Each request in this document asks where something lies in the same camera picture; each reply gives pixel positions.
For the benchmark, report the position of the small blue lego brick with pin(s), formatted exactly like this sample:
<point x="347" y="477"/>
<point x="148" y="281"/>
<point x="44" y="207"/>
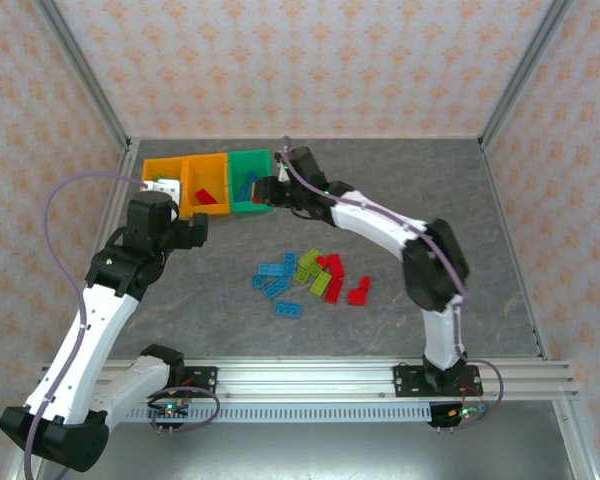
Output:
<point x="258" y="281"/>

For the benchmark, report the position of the aluminium mounting rail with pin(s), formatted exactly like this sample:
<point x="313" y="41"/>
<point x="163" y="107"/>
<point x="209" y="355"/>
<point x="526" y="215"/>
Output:
<point x="305" y="377"/>

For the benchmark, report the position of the orange bin with red bricks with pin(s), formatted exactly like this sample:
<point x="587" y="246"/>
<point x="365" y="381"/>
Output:
<point x="215" y="170"/>

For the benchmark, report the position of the aluminium side frame rail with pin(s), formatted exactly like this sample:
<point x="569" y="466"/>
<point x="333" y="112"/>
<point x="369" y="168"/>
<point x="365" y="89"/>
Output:
<point x="512" y="250"/>
<point x="122" y="185"/>

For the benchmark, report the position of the small red lego brick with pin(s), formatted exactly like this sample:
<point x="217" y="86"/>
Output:
<point x="322" y="261"/>

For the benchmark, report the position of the blue long lego brick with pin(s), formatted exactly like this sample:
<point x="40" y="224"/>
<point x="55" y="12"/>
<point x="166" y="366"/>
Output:
<point x="290" y="262"/>
<point x="271" y="269"/>
<point x="243" y="191"/>
<point x="275" y="287"/>
<point x="287" y="309"/>
<point x="251" y="177"/>

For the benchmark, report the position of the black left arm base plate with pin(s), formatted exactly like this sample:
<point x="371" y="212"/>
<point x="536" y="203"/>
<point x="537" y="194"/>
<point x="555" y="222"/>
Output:
<point x="200" y="380"/>

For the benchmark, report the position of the small green lego brick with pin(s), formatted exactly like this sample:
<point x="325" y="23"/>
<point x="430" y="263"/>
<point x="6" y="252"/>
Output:
<point x="313" y="270"/>
<point x="159" y="176"/>
<point x="301" y="274"/>

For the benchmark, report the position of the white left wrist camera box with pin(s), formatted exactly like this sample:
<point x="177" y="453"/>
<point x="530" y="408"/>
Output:
<point x="167" y="189"/>

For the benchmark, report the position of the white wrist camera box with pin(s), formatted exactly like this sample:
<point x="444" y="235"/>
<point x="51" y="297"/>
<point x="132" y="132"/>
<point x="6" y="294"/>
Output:
<point x="167" y="189"/>
<point x="281" y="173"/>

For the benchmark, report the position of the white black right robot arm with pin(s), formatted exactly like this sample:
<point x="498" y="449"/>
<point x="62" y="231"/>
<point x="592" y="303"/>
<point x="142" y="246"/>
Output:
<point x="430" y="270"/>

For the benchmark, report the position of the aluminium frame post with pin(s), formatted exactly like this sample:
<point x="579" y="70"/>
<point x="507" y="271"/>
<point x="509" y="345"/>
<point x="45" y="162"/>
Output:
<point x="525" y="70"/>
<point x="80" y="70"/>

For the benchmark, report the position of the green long lego brick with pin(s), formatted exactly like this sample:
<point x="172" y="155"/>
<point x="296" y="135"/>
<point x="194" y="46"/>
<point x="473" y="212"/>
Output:
<point x="308" y="258"/>
<point x="321" y="283"/>

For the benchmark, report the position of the green plastic bin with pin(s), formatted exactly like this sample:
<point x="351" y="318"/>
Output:
<point x="240" y="160"/>

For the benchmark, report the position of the orange bin with green bricks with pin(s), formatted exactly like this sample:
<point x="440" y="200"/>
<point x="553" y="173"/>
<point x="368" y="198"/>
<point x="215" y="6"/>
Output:
<point x="152" y="165"/>

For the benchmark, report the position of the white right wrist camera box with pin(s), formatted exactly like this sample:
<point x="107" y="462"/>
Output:
<point x="281" y="173"/>

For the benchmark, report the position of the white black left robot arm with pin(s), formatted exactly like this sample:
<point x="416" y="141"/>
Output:
<point x="87" y="345"/>

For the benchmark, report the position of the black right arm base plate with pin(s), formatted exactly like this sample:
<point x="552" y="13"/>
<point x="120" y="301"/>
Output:
<point x="410" y="380"/>

